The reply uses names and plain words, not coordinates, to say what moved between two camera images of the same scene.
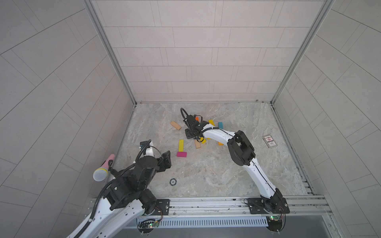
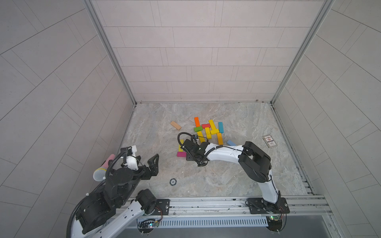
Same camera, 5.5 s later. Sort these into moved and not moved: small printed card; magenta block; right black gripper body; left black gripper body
Moved: right black gripper body; left black gripper body
Not moved: magenta block; small printed card
